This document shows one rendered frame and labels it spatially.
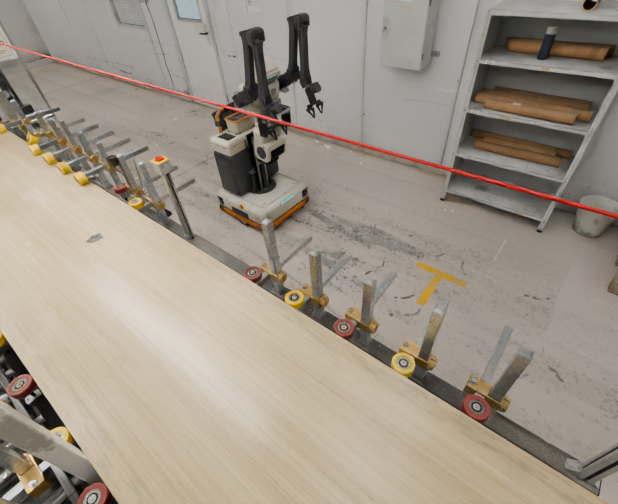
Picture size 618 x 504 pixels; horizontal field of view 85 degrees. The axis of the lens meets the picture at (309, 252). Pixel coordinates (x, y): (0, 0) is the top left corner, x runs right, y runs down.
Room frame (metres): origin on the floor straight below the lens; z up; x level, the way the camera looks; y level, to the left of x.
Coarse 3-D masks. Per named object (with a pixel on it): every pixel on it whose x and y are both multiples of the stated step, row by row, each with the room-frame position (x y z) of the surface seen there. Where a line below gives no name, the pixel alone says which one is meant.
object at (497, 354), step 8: (504, 328) 0.71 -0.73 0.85; (512, 328) 0.71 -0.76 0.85; (504, 336) 0.68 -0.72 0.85; (496, 344) 0.66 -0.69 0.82; (504, 344) 0.64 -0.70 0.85; (496, 352) 0.61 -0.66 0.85; (496, 360) 0.58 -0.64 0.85; (488, 368) 0.56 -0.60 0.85; (496, 368) 0.55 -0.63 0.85; (488, 376) 0.53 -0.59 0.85
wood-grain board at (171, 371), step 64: (0, 192) 2.00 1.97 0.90; (64, 192) 1.93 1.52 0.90; (0, 256) 1.35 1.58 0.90; (64, 256) 1.30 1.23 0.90; (128, 256) 1.26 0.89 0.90; (192, 256) 1.22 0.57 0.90; (0, 320) 0.92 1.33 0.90; (64, 320) 0.89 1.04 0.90; (128, 320) 0.87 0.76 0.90; (192, 320) 0.84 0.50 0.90; (256, 320) 0.81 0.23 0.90; (64, 384) 0.61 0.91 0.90; (128, 384) 0.59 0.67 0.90; (192, 384) 0.56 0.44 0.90; (256, 384) 0.54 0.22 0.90; (320, 384) 0.53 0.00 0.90; (384, 384) 0.51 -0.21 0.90; (128, 448) 0.38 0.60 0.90; (192, 448) 0.36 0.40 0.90; (256, 448) 0.35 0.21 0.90; (320, 448) 0.33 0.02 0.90; (384, 448) 0.32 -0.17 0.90; (448, 448) 0.30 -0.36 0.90; (512, 448) 0.29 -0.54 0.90
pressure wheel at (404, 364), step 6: (396, 354) 0.61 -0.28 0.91; (402, 354) 0.61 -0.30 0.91; (396, 360) 0.58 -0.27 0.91; (402, 360) 0.58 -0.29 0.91; (408, 360) 0.58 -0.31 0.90; (396, 366) 0.56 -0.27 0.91; (402, 366) 0.56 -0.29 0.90; (408, 366) 0.56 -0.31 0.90; (414, 366) 0.56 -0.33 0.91; (402, 372) 0.54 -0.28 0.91; (408, 372) 0.54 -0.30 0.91
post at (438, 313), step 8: (432, 312) 0.62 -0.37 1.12; (440, 312) 0.61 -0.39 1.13; (432, 320) 0.62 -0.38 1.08; (440, 320) 0.60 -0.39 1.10; (432, 328) 0.61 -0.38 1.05; (440, 328) 0.63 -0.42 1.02; (424, 336) 0.62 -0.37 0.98; (432, 336) 0.61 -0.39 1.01; (424, 344) 0.62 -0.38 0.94; (432, 344) 0.60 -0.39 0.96; (424, 352) 0.61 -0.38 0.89; (416, 368) 0.62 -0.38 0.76
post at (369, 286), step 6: (366, 282) 0.79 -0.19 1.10; (372, 282) 0.78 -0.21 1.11; (366, 288) 0.78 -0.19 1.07; (372, 288) 0.77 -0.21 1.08; (366, 294) 0.78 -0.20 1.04; (372, 294) 0.78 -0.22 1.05; (366, 300) 0.78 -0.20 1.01; (372, 300) 0.78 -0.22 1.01; (366, 306) 0.78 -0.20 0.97; (372, 306) 0.78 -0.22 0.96; (366, 312) 0.78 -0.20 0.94; (372, 312) 0.79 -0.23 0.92; (366, 318) 0.77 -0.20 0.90; (372, 318) 0.79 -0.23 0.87; (360, 330) 0.79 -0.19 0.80; (360, 336) 0.79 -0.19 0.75; (366, 336) 0.77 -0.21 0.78; (366, 342) 0.77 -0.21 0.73
